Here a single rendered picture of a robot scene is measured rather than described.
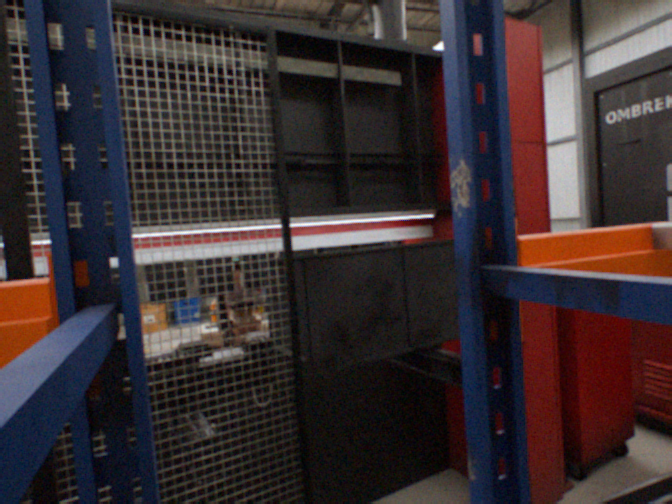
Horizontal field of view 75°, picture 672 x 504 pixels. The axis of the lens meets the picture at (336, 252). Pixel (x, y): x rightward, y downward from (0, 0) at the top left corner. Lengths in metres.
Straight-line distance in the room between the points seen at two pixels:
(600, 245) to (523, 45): 1.86
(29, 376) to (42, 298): 0.20
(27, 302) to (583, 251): 0.53
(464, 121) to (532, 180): 1.81
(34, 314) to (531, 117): 2.14
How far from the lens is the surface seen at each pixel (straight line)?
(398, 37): 2.44
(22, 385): 0.21
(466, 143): 0.45
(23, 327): 0.41
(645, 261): 0.59
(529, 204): 2.23
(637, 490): 0.65
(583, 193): 9.51
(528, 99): 2.31
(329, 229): 2.15
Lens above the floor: 1.42
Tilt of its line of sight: 3 degrees down
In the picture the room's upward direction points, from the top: 4 degrees counter-clockwise
